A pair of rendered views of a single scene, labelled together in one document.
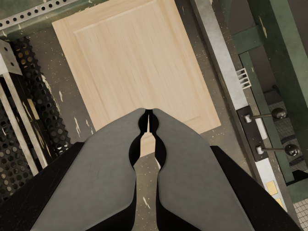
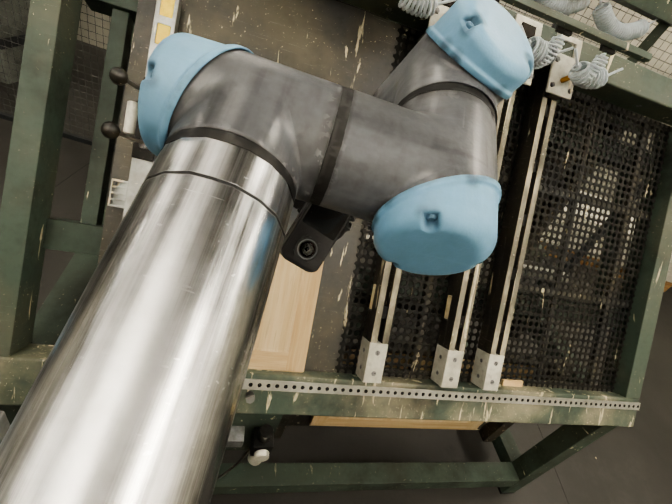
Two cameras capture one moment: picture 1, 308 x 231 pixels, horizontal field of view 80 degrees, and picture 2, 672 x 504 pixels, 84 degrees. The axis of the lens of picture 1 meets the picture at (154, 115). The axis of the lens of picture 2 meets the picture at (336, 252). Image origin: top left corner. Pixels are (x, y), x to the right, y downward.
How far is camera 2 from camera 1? 0.41 m
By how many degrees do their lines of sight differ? 18
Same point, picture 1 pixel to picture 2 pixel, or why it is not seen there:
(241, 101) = (138, 168)
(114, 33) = not seen: hidden behind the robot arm
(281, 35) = (30, 216)
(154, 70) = not seen: hidden behind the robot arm
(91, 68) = (292, 305)
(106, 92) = (292, 272)
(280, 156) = (115, 54)
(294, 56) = (27, 180)
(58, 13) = (291, 375)
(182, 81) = not seen: hidden behind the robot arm
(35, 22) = (318, 378)
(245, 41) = (77, 235)
